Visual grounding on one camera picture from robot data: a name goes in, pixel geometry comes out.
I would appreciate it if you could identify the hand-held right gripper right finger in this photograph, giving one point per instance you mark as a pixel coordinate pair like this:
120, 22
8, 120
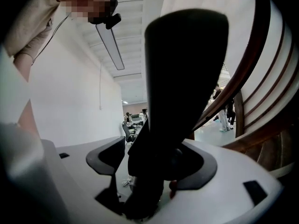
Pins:
210, 209

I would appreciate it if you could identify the person's head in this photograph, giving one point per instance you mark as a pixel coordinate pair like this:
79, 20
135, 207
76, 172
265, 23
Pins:
81, 1

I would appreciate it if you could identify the black office chair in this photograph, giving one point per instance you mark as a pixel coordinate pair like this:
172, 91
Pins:
127, 130

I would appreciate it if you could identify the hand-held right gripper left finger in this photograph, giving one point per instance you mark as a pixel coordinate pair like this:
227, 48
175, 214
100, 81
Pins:
77, 178

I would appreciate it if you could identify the white object on floor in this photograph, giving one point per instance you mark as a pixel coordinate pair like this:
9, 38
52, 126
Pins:
127, 181

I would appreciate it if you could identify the curved wooden staircase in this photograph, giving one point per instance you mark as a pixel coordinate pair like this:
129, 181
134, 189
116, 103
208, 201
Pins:
268, 90

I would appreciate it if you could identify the long ceiling light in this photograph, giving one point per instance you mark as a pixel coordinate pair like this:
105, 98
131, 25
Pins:
112, 48

